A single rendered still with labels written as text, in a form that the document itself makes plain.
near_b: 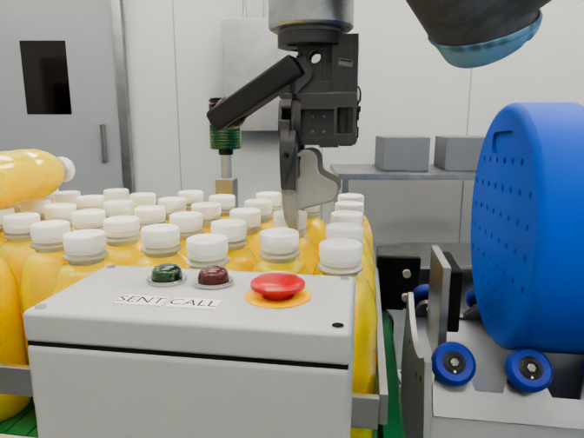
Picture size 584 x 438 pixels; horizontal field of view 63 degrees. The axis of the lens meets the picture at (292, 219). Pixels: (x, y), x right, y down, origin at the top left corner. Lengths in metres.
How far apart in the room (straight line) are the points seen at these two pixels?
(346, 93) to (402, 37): 3.49
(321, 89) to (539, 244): 0.26
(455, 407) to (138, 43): 3.78
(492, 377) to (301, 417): 0.35
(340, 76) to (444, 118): 3.52
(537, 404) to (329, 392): 0.33
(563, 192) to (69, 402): 0.43
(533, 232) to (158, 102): 3.66
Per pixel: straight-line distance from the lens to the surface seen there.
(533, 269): 0.49
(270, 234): 0.46
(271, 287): 0.30
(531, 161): 0.51
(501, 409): 0.57
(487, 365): 0.64
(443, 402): 0.56
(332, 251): 0.42
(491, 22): 0.47
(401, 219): 4.02
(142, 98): 4.04
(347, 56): 0.52
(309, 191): 0.50
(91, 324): 0.31
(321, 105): 0.50
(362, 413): 0.45
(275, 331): 0.27
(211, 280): 0.33
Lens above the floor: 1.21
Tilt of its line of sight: 12 degrees down
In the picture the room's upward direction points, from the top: straight up
